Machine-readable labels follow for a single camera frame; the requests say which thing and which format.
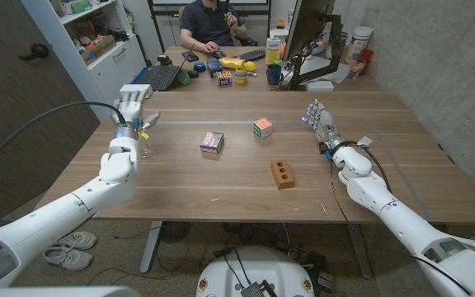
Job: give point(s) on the green white box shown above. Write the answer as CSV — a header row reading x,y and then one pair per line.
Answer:
x,y
80,6

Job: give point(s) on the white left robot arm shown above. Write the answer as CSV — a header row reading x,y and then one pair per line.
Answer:
x,y
56,218

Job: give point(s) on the black floor fan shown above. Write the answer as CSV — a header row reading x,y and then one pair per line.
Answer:
x,y
174,231

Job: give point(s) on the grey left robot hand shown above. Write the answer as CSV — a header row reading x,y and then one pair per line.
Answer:
x,y
129,113

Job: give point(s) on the blue round object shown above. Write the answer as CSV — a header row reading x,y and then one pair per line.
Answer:
x,y
199,67

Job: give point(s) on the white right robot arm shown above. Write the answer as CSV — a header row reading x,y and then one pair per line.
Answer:
x,y
406,231

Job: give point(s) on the black smartphone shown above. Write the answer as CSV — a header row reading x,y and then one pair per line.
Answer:
x,y
190,56

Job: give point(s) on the yellow lemon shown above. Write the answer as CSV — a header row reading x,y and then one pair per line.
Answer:
x,y
250,66

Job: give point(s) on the white robot torso base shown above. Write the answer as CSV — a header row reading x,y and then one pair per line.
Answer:
x,y
258,268

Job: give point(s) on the white paper sheet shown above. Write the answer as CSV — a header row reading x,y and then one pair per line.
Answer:
x,y
336,72

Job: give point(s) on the dark blue mug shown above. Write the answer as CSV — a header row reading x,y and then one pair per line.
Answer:
x,y
274,75

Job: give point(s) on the flat white box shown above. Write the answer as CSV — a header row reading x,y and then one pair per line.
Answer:
x,y
320,86

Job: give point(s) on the black laptop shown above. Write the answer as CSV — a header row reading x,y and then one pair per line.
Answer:
x,y
159,76

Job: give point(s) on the green round toy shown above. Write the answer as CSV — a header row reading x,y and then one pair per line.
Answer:
x,y
184,78

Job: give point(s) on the person in dark polo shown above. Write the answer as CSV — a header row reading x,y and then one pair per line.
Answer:
x,y
208,22

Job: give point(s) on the white shelf cabinet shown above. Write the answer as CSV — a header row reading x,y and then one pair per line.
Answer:
x,y
109,70

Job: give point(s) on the clear plastic bottle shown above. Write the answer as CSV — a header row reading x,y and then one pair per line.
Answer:
x,y
147,150

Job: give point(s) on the red cup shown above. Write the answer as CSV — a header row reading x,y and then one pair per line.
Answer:
x,y
366,57

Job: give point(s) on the white drink carton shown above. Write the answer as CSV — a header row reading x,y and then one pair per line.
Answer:
x,y
273,51

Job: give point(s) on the small purple box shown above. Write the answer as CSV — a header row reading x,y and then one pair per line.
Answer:
x,y
211,142

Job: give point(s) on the black monitor stand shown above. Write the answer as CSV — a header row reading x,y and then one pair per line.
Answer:
x,y
336,41

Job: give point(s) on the Rubik's cube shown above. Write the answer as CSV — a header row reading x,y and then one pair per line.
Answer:
x,y
262,128

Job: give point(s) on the colourful stacked cups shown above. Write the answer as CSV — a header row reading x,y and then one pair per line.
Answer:
x,y
241,75

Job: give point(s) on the black computer monitor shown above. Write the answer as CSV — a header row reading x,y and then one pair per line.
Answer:
x,y
305,24

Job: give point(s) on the white table leg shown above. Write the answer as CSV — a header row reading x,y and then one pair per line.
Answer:
x,y
151,247
361,251

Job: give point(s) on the white paper tag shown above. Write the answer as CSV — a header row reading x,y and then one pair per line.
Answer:
x,y
364,141

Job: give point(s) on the white rectangular box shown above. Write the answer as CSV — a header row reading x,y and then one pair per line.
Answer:
x,y
136,87

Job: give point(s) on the white sneaker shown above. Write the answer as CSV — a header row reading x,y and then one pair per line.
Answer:
x,y
76,240
67,258

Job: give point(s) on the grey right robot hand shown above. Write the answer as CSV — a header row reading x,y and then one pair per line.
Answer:
x,y
324,123

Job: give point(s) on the small grey device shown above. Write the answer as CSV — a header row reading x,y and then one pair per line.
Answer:
x,y
256,290

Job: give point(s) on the cardboard box with toys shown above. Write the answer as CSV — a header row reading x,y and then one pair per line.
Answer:
x,y
97,48

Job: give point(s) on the white printed canister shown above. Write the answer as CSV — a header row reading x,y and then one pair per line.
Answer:
x,y
359,41

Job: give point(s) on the dark blue box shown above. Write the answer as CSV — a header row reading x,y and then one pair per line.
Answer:
x,y
213,67

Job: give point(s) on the orange brick block with holes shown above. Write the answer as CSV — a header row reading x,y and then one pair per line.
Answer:
x,y
282,174

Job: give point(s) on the black keyboard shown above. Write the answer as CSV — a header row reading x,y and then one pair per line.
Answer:
x,y
252,55

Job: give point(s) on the small colourful printed box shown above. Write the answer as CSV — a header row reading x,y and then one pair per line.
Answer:
x,y
224,78

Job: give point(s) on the black round object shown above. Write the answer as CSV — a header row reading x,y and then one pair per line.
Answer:
x,y
193,74

